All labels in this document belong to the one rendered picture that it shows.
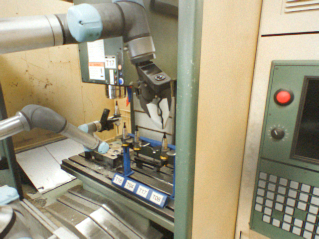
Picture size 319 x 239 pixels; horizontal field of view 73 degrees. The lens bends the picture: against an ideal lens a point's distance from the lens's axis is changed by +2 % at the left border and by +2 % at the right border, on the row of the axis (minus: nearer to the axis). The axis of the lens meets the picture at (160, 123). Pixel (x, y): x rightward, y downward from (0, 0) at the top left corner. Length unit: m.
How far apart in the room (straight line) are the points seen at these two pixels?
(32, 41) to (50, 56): 1.93
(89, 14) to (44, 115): 0.81
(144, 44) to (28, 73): 1.95
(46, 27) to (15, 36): 0.07
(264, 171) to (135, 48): 0.65
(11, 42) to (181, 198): 0.54
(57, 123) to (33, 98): 1.25
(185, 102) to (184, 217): 0.30
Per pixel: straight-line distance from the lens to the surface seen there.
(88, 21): 0.52
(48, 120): 1.25
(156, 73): 0.54
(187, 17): 0.49
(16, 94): 2.42
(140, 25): 0.59
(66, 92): 2.62
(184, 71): 0.48
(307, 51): 0.86
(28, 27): 0.61
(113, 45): 1.36
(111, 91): 1.62
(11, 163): 1.71
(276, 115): 0.85
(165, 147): 1.24
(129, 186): 1.47
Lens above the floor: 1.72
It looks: 16 degrees down
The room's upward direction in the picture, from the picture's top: straight up
